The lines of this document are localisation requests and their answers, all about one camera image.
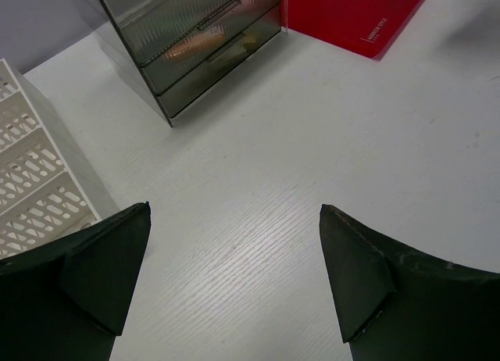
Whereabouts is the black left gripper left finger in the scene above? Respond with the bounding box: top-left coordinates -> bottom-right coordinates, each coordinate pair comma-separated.
1,202 -> 152,360

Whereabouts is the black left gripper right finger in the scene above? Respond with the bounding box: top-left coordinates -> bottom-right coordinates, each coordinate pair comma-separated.
320,205 -> 499,360

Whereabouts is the clear acrylic drawer organizer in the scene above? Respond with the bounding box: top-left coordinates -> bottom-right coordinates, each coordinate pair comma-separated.
96,0 -> 288,123

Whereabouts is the small yellow sharpener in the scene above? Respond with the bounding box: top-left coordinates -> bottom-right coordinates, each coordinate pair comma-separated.
241,34 -> 261,52

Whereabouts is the white plastic file rack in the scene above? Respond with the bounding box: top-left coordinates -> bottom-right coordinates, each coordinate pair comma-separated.
1,59 -> 119,259

